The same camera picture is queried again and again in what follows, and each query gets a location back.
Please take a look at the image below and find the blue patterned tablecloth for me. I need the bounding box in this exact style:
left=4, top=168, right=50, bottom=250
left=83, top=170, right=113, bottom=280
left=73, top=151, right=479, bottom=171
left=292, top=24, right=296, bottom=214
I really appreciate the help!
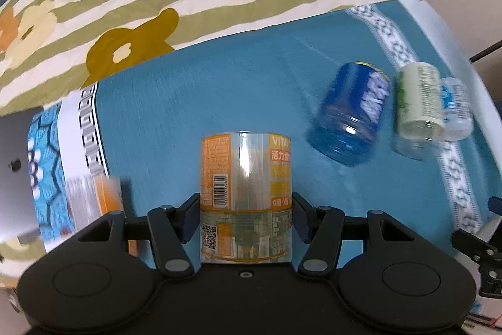
left=27, top=0, right=501, bottom=250

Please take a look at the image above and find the black cable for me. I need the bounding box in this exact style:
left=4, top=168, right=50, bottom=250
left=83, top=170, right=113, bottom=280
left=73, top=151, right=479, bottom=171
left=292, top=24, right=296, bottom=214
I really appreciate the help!
left=469, top=39, right=502, bottom=63

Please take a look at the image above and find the clear cup green white label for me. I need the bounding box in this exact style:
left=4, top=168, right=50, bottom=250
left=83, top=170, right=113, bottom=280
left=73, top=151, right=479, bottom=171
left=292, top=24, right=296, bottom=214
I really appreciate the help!
left=396, top=62, right=444, bottom=160

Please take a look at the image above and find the grey laptop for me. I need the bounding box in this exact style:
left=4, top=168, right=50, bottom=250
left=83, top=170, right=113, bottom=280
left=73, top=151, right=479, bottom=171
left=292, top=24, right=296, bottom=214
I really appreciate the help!
left=0, top=107, right=43, bottom=242

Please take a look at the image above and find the blue plastic cup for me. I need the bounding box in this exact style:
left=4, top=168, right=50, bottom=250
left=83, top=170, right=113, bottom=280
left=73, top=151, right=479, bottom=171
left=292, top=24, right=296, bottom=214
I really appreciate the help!
left=307, top=61, right=391, bottom=166

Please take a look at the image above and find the frosted white plastic cup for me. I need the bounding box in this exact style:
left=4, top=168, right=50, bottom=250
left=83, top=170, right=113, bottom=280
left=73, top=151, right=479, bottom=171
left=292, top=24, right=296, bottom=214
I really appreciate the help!
left=441, top=77, right=474, bottom=141

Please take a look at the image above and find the yellow orange label plastic cup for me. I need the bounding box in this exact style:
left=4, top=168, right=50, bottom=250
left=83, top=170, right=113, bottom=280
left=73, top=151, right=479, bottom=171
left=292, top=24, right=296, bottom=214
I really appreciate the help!
left=200, top=132, right=293, bottom=263

